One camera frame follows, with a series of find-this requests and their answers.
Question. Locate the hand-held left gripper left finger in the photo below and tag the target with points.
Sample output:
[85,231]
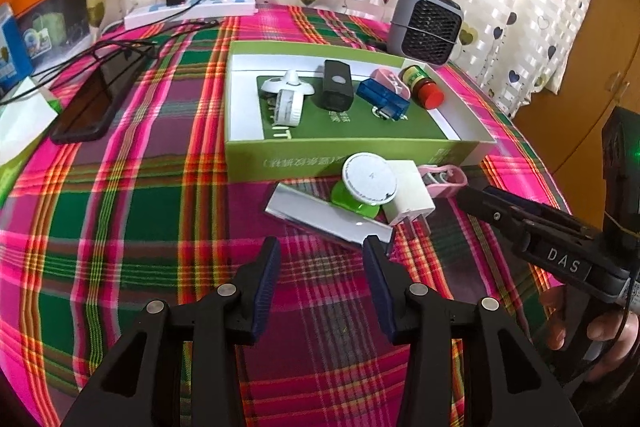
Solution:
[265,292]

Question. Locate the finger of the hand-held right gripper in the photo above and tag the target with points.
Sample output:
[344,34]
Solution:
[482,207]
[515,206]

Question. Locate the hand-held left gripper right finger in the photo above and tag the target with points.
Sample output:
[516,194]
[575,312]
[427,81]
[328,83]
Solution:
[377,294]

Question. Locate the white power adapter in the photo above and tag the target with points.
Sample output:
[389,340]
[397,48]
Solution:
[410,197]

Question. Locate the silver rectangular device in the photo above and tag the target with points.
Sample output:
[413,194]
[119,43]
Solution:
[320,217]

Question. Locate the white and green spool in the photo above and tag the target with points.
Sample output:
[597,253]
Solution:
[370,179]

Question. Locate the small bottle with red cap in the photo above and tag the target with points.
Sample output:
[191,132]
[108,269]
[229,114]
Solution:
[430,96]

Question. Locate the green and white box lid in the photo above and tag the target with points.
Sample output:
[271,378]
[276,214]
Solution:
[300,157]

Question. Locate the white tape roll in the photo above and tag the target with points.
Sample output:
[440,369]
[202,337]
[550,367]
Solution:
[290,108]

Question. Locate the black rectangular device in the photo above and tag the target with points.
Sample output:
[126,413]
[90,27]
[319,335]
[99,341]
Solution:
[332,97]

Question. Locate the white panda-face round gadget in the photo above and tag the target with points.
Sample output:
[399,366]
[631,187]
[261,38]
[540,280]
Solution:
[277,85]

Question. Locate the person's right hand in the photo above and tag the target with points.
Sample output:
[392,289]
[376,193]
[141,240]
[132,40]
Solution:
[610,332]

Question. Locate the wooden cabinet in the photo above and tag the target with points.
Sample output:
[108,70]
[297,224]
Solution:
[590,82]

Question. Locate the blue translucent USB card reader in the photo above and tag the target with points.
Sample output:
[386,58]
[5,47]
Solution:
[380,96]

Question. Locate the grey portable heater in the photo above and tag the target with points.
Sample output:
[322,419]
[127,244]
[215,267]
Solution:
[430,27]

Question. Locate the black USB plug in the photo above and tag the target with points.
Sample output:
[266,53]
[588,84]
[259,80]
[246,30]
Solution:
[377,43]

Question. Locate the black smartphone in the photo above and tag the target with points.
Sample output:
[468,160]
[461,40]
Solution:
[90,102]

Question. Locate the white power strip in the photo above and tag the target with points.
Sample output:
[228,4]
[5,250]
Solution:
[225,8]

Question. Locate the white and green tissue packet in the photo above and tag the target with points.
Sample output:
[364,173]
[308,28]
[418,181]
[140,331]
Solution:
[20,132]

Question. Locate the blue and white carton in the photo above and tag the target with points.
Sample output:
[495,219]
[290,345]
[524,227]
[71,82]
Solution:
[12,52]

